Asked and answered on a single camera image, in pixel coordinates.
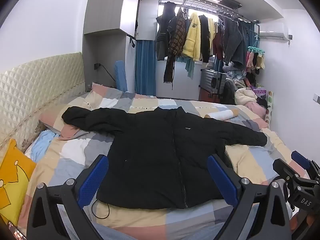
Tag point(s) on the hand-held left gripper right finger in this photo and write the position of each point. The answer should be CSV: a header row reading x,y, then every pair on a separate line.
x,y
222,180

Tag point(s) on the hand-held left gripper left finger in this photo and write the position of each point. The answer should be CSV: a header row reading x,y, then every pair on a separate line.
x,y
92,180

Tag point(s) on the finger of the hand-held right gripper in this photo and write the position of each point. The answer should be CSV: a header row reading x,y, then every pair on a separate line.
x,y
301,158
285,168

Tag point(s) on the black padded jacket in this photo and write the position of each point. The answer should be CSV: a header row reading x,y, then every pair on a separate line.
x,y
150,155

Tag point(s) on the pile of clothes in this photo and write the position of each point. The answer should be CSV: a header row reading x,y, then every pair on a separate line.
x,y
235,75

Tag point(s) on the metal ceiling clothes rack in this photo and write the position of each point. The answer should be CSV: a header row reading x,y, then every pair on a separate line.
x,y
207,5

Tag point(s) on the person's right hand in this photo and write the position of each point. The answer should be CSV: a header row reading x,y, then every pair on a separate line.
x,y
297,223

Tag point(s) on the patchwork pastel quilt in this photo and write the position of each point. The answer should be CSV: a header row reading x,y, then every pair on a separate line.
x,y
250,165

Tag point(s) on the dotted cushion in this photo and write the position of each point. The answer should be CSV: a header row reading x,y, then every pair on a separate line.
x,y
270,105

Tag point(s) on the light blue cloth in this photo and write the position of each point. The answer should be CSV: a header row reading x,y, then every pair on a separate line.
x,y
42,142

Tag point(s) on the pink plush garment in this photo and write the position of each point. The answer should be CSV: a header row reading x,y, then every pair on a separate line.
x,y
257,111

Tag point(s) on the white roll pillow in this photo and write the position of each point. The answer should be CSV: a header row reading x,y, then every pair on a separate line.
x,y
222,115

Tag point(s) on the patchwork pillow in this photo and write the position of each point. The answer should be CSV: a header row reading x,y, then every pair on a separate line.
x,y
50,120

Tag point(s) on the yellow cartoon pillow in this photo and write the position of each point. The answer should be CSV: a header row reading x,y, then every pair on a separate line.
x,y
15,170

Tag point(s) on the white fluffy garment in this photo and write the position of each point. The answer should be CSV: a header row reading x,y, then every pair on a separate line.
x,y
245,95

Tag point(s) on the grey suitcase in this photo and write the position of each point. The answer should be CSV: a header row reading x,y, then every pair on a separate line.
x,y
206,80

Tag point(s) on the cream quilted headboard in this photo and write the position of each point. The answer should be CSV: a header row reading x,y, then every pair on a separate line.
x,y
37,92

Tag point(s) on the teal garment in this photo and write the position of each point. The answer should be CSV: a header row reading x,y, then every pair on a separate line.
x,y
190,67

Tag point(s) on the green sock drying hanger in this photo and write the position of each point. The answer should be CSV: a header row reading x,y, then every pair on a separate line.
x,y
256,50

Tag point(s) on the blue curtain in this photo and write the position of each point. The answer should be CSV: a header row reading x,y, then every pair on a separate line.
x,y
145,67

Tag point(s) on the white air conditioner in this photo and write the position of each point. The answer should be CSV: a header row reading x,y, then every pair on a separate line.
x,y
272,30

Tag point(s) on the dark red garment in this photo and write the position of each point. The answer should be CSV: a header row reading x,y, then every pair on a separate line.
x,y
217,45

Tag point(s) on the dark grey denim jacket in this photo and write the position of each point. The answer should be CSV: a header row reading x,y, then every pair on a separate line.
x,y
232,40

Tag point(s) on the hanging black jacket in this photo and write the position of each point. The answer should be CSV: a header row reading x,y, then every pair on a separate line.
x,y
204,37

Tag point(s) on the yellow fleece jacket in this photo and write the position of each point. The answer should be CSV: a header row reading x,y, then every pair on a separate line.
x,y
192,37

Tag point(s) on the pale yellow garment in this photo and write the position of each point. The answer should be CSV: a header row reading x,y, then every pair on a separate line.
x,y
212,30

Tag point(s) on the brown houndstooth coat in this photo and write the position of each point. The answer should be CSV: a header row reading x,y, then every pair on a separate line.
x,y
177,35

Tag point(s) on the hanging black coat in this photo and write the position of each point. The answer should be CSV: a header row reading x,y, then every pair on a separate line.
x,y
162,35

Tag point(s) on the black wall charger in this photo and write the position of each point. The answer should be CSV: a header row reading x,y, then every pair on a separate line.
x,y
97,66

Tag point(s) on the grey wall cabinet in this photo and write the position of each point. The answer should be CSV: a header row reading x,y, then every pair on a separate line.
x,y
107,10

